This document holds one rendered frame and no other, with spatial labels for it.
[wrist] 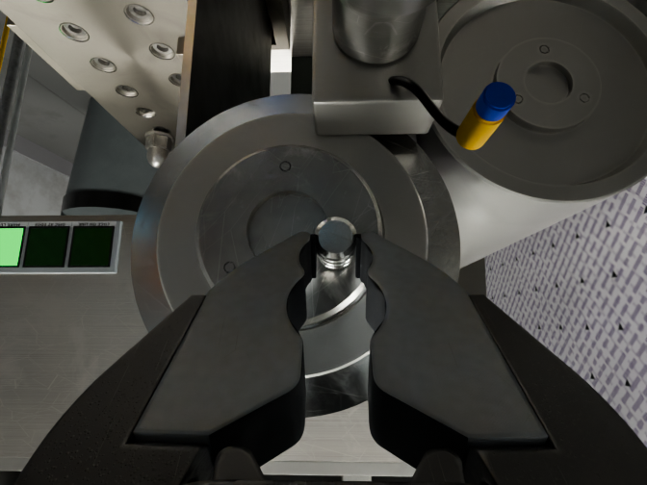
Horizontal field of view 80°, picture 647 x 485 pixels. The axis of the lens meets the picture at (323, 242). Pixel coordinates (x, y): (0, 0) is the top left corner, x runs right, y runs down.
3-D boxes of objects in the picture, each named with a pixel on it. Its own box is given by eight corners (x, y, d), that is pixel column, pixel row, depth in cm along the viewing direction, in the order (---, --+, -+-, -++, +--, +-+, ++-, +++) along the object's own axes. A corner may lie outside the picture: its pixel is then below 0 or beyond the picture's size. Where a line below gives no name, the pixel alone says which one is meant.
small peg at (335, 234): (362, 221, 12) (350, 263, 12) (357, 241, 15) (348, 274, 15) (320, 211, 13) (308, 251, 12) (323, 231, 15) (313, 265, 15)
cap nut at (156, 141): (167, 130, 52) (164, 162, 51) (177, 142, 56) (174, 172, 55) (140, 130, 52) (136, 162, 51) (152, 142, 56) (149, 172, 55)
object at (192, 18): (207, -120, 24) (183, 165, 20) (271, 100, 47) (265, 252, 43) (198, -120, 24) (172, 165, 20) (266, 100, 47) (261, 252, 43)
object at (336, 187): (250, 114, 17) (413, 188, 16) (259, 138, 18) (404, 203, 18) (158, 272, 15) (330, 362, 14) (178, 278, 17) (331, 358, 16)
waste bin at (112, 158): (121, 137, 270) (109, 234, 255) (54, 91, 218) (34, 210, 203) (193, 130, 260) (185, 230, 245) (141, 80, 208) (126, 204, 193)
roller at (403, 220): (414, 104, 17) (443, 372, 15) (368, 236, 43) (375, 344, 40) (161, 119, 18) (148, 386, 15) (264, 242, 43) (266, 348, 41)
